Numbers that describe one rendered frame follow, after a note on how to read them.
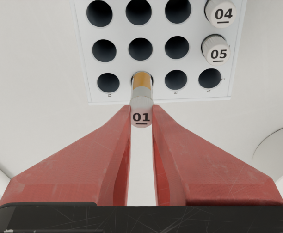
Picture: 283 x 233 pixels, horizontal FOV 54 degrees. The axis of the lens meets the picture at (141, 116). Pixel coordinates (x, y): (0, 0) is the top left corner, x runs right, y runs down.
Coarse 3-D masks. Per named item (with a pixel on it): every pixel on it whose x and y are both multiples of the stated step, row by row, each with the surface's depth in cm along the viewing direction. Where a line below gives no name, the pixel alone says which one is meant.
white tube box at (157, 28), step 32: (96, 0) 16; (128, 0) 13; (160, 0) 13; (192, 0) 13; (96, 32) 14; (128, 32) 14; (160, 32) 14; (192, 32) 14; (224, 32) 14; (96, 64) 15; (128, 64) 15; (160, 64) 15; (192, 64) 15; (224, 64) 15; (96, 96) 16; (128, 96) 16; (160, 96) 16; (192, 96) 16; (224, 96) 16
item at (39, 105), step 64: (0, 0) 17; (64, 0) 17; (256, 0) 17; (0, 64) 19; (64, 64) 19; (256, 64) 19; (0, 128) 22; (64, 128) 22; (192, 128) 22; (256, 128) 22; (128, 192) 27
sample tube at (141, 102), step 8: (144, 72) 15; (136, 80) 15; (144, 80) 14; (136, 88) 14; (144, 88) 14; (136, 96) 13; (144, 96) 13; (152, 96) 14; (136, 104) 13; (144, 104) 12; (152, 104) 13; (136, 112) 12; (144, 112) 12; (152, 112) 12; (136, 120) 13; (144, 120) 13
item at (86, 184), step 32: (128, 128) 11; (64, 160) 7; (96, 160) 7; (128, 160) 12; (32, 192) 5; (64, 192) 5; (96, 192) 5; (0, 224) 5; (32, 224) 5; (64, 224) 5; (96, 224) 5; (128, 224) 5; (160, 224) 5; (192, 224) 5; (224, 224) 5; (256, 224) 5
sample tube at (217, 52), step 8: (208, 40) 14; (216, 40) 14; (224, 40) 14; (208, 48) 14; (216, 48) 13; (224, 48) 13; (208, 56) 14; (216, 56) 14; (224, 56) 14; (216, 64) 14
